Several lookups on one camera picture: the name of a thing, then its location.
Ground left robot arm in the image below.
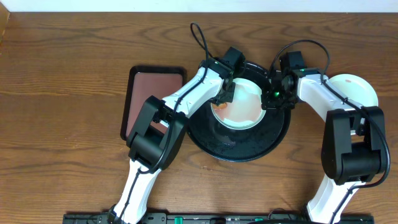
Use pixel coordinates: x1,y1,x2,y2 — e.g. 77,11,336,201
108,47,245,223

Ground orange green sponge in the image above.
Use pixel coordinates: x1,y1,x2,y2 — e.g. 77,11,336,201
213,103,228,110

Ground round black tray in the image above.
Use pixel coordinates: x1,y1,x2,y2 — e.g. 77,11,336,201
188,62,291,162

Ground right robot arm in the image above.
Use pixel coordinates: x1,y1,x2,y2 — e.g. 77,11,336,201
262,51,391,223

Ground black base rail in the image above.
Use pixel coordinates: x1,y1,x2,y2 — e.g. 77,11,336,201
62,212,374,224

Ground black rectangular tray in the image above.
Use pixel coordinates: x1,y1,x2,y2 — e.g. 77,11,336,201
120,65,187,140

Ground light green plate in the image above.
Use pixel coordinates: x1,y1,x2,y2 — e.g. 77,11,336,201
211,78,266,130
329,74,379,106

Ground light green plate front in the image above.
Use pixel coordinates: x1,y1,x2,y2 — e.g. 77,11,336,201
211,78,266,130

